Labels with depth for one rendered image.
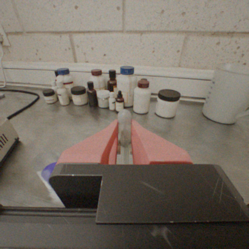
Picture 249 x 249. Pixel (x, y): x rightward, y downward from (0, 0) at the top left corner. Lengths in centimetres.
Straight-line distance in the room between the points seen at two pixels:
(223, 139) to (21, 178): 46
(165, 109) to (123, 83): 16
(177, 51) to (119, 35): 22
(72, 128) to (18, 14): 57
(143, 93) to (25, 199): 36
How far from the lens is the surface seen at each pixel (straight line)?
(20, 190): 30
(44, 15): 71
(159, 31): 56
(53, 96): 56
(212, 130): 43
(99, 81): 50
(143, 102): 41
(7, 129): 38
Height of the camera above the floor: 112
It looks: 36 degrees down
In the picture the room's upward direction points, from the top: straight up
